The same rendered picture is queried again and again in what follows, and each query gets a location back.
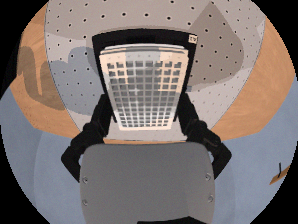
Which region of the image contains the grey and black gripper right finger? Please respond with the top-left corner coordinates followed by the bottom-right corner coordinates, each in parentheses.
top-left (176, 93), bottom-right (232, 180)

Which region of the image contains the black rectangular frame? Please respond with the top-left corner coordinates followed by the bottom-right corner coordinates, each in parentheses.
top-left (92, 28), bottom-right (198, 95)

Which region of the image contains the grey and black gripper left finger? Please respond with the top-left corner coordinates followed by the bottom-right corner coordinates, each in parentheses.
top-left (61, 94), bottom-right (113, 184)

